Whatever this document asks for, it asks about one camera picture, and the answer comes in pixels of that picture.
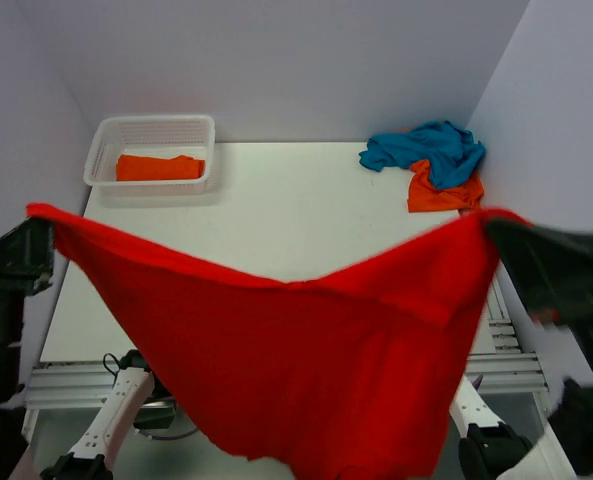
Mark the red t shirt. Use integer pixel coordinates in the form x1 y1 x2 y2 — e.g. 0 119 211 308
25 202 532 480

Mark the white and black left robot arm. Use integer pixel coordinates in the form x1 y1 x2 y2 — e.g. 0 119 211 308
0 218 171 479

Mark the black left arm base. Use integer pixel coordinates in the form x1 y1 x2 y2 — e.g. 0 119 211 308
133 385 177 431

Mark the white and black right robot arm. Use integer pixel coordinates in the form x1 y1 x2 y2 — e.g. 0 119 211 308
450 217 593 479

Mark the rolled orange t shirt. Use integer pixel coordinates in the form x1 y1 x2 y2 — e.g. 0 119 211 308
115 155 206 181

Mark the white plastic basket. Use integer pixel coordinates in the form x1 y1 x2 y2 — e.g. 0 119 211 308
83 114 216 197

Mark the blue t shirt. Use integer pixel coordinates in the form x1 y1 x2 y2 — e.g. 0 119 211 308
359 121 486 190

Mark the aluminium rail frame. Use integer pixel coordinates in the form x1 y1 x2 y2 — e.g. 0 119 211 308
0 209 577 480

